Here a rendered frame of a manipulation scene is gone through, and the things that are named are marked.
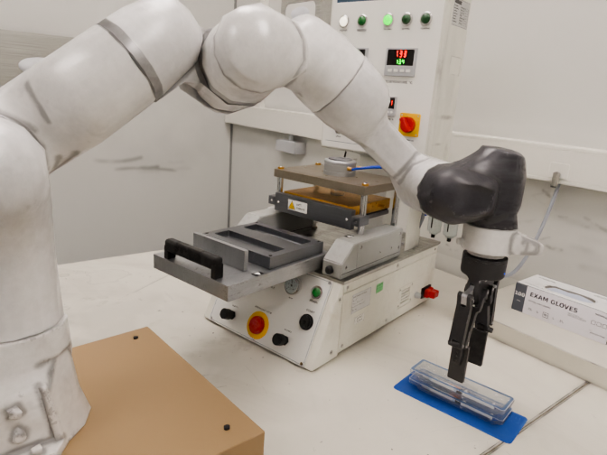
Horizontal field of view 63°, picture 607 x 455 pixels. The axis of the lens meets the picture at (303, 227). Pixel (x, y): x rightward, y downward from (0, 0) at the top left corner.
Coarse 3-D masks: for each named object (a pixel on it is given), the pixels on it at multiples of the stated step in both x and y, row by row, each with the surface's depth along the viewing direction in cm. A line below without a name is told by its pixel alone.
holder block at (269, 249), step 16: (256, 224) 115; (224, 240) 101; (240, 240) 106; (256, 240) 103; (272, 240) 103; (288, 240) 109; (304, 240) 106; (256, 256) 95; (272, 256) 93; (288, 256) 97; (304, 256) 101
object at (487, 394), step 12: (420, 372) 95; (432, 372) 96; (444, 372) 96; (444, 384) 92; (456, 384) 92; (468, 384) 93; (480, 384) 93; (480, 396) 89; (492, 396) 89; (504, 396) 89; (504, 408) 86
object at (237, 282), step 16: (208, 240) 97; (160, 256) 96; (176, 256) 97; (224, 256) 95; (240, 256) 92; (320, 256) 104; (176, 272) 94; (192, 272) 90; (208, 272) 90; (224, 272) 91; (240, 272) 91; (256, 272) 92; (272, 272) 93; (288, 272) 97; (304, 272) 101; (208, 288) 88; (224, 288) 85; (240, 288) 87; (256, 288) 90
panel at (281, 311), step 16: (272, 288) 111; (304, 288) 106; (320, 288) 103; (224, 304) 118; (240, 304) 115; (256, 304) 112; (272, 304) 110; (288, 304) 107; (304, 304) 105; (320, 304) 103; (224, 320) 116; (240, 320) 113; (272, 320) 109; (288, 320) 106; (320, 320) 102; (256, 336) 110; (272, 336) 107; (288, 336) 105; (304, 336) 103; (288, 352) 104; (304, 352) 102
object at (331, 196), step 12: (288, 192) 122; (300, 192) 122; (312, 192) 123; (324, 192) 124; (336, 192) 121; (348, 192) 126; (336, 204) 113; (348, 204) 113; (372, 204) 117; (384, 204) 121; (372, 216) 118
